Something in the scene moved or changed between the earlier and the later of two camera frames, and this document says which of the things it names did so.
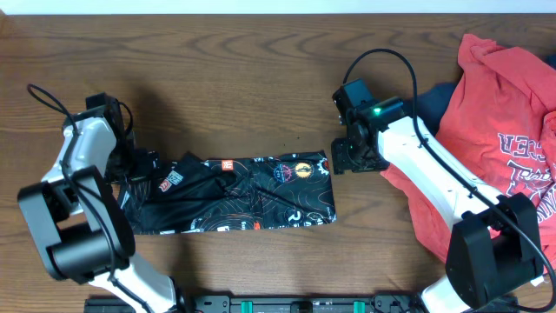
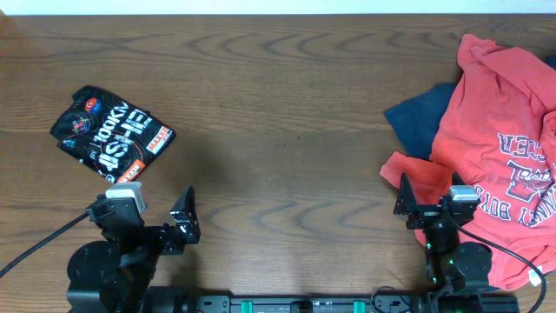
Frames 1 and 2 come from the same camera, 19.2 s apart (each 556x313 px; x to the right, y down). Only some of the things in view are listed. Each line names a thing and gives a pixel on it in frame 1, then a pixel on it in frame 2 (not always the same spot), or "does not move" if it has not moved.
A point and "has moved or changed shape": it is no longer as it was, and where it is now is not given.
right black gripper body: (348, 155) -> (425, 216)
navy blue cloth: (436, 100) does not move
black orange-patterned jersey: (172, 192) has moved or changed shape
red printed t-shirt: (498, 117) does not move
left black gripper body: (128, 166) -> (169, 243)
